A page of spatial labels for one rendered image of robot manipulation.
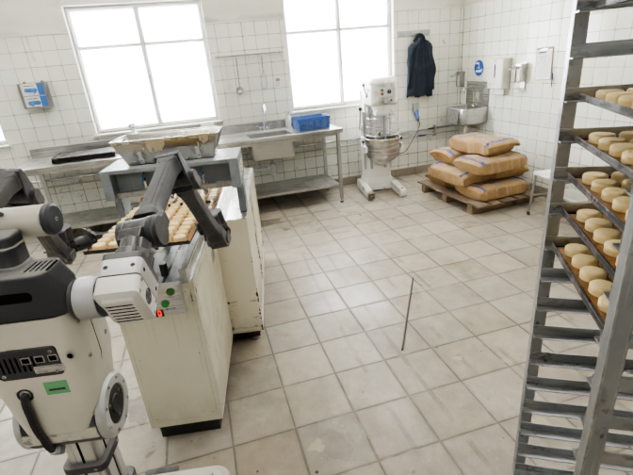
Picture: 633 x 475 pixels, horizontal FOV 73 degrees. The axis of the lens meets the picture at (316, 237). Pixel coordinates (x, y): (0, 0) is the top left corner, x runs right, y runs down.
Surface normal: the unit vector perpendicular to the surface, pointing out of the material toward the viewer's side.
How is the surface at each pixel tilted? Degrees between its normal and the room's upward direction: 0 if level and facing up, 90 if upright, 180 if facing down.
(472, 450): 0
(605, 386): 90
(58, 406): 90
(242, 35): 90
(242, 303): 90
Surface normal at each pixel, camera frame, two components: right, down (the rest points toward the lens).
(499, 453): -0.08, -0.92
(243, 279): 0.11, 0.37
